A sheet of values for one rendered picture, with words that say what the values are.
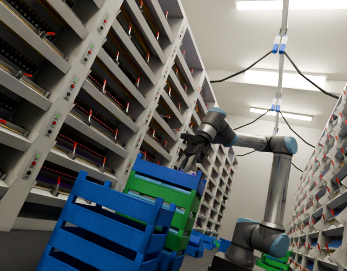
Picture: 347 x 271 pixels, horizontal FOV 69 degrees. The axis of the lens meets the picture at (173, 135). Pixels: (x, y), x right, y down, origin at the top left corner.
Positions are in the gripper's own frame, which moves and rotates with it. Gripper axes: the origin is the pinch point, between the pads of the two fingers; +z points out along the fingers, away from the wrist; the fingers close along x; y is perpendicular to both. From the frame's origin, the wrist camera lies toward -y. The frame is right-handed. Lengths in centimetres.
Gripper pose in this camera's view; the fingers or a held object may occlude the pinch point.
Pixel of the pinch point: (181, 169)
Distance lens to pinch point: 110.4
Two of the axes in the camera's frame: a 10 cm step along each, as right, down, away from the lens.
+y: 5.4, 6.4, 5.4
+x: -6.9, -0.3, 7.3
